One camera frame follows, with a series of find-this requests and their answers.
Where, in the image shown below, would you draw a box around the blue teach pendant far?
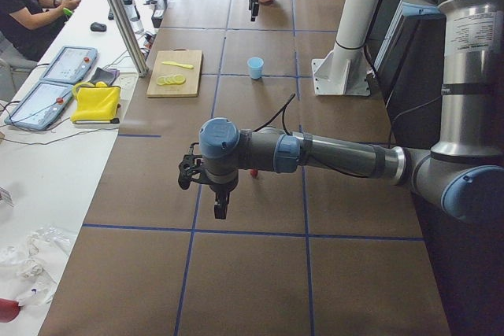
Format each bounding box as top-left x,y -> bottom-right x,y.
41,46 -> 98,84

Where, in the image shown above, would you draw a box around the crumpled clear plastic bags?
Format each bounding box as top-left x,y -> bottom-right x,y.
1,226 -> 77,306

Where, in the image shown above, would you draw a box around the red object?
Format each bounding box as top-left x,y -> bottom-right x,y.
0,298 -> 21,323

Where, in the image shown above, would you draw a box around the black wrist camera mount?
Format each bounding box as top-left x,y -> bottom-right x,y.
178,142 -> 212,190

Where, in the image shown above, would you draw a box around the blue teach pendant near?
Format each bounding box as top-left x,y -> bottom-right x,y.
5,80 -> 73,131

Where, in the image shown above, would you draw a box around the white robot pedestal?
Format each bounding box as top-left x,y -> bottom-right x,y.
312,0 -> 379,96

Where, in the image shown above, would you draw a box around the light blue plastic cup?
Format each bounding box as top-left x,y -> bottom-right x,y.
247,57 -> 264,79

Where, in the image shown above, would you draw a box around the bamboo cutting board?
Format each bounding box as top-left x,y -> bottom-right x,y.
146,50 -> 202,98

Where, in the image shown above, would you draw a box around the black computer mouse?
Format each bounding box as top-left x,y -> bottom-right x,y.
90,22 -> 107,32

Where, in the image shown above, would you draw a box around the clear water bottle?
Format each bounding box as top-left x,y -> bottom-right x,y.
122,0 -> 144,34

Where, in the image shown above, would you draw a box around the blue teach pendant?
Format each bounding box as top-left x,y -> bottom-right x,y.
41,46 -> 98,84
5,80 -> 73,131

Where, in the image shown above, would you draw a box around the person in black shirt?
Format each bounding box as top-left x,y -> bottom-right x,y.
1,0 -> 81,61

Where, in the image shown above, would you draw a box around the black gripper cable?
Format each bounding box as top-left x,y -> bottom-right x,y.
251,93 -> 391,179

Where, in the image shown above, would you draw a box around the yellow cloth bag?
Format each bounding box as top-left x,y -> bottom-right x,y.
70,81 -> 121,124

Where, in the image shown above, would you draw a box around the yellow plastic knife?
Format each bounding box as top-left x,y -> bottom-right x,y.
161,61 -> 195,69

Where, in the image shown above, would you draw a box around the aluminium frame post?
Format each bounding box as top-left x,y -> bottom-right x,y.
107,0 -> 149,77

